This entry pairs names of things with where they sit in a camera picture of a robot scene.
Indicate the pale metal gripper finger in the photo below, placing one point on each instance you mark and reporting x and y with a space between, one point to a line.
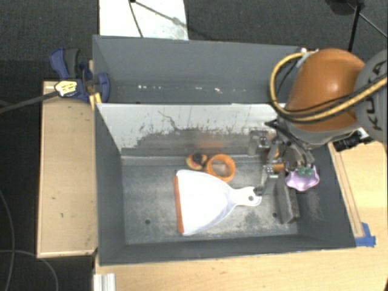
268 179
257 144

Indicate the purple flower-shaped dish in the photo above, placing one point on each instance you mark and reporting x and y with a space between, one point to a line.
301 182

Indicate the dark grey flat block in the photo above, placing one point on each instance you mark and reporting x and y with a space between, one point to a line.
286 203

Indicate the yellow red and black toy food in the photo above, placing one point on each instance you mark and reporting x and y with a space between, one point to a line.
196 161

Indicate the white dustpan with orange edge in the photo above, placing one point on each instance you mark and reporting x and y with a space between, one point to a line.
203 203

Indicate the grey metal bin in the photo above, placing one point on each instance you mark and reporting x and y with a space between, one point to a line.
157 192

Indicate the pale wood board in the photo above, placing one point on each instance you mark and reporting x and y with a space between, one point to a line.
68 177

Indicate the black cylinder on white bracket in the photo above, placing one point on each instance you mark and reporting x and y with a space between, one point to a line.
348 142

